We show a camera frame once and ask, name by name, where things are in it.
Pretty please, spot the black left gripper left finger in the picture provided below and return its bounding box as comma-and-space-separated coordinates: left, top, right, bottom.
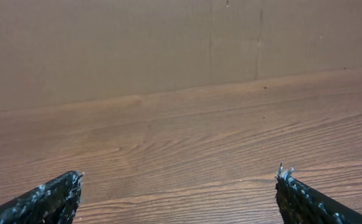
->
0, 170, 83, 224

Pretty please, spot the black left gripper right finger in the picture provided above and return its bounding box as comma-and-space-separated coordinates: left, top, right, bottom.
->
275, 164, 362, 224

